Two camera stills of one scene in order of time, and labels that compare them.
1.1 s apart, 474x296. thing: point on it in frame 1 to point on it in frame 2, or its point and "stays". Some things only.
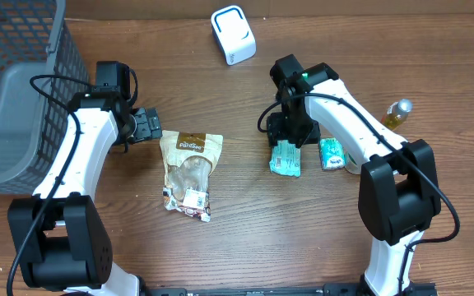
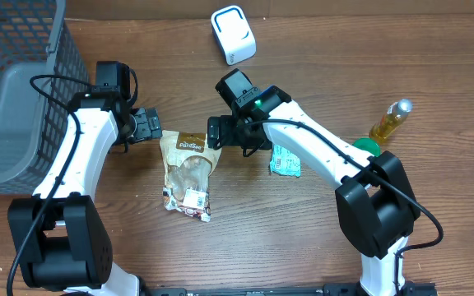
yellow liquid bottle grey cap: x=397 y=113 stays
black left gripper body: x=146 y=125 stays
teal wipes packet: x=285 y=159 stays
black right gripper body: x=298 y=127 to x=238 y=137
